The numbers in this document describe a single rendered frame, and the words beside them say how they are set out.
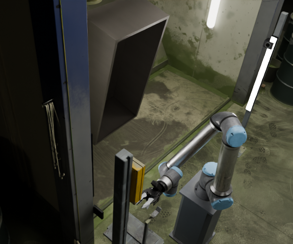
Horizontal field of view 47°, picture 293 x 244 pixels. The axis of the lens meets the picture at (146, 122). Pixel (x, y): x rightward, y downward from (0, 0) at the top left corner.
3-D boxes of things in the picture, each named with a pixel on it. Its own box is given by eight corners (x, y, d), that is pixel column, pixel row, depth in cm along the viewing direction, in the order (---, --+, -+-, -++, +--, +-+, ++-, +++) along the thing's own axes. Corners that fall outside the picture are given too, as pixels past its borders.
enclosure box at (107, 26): (69, 122, 323) (80, 13, 235) (113, 96, 360) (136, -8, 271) (94, 145, 313) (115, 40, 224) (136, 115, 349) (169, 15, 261)
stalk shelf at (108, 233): (102, 234, 211) (102, 233, 210) (127, 211, 225) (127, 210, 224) (140, 266, 197) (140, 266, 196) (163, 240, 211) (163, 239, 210)
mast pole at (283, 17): (232, 149, 390) (281, 12, 283) (234, 146, 393) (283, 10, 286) (236, 151, 388) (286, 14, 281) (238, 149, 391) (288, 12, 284)
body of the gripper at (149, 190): (153, 206, 200) (165, 194, 207) (154, 198, 194) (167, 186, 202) (143, 199, 203) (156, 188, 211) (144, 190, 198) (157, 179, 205)
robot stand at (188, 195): (215, 234, 305) (233, 190, 263) (196, 258, 286) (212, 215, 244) (187, 214, 319) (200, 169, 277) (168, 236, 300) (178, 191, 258)
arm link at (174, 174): (182, 180, 218) (185, 170, 211) (171, 191, 210) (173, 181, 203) (171, 172, 222) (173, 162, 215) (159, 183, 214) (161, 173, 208)
